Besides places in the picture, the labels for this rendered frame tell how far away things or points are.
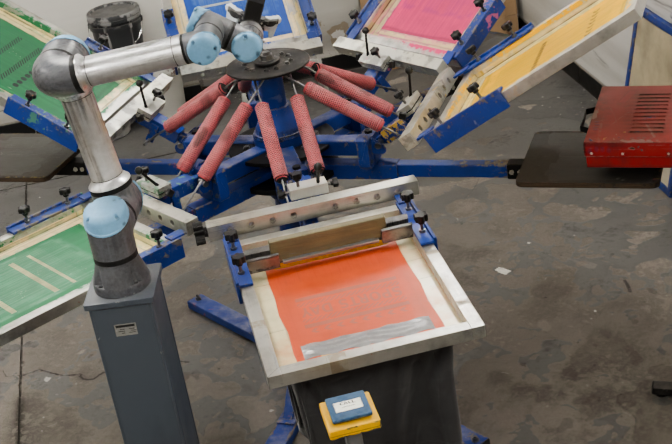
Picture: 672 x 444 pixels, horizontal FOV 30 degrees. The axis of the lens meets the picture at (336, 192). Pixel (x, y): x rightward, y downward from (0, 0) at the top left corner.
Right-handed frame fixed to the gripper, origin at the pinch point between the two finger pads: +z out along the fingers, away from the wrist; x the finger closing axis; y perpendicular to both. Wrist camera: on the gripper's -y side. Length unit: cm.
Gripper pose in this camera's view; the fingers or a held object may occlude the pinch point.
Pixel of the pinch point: (254, 9)
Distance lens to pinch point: 346.7
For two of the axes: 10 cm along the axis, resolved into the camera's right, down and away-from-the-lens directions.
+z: -0.2, -3.6, 9.3
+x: 9.7, 2.3, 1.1
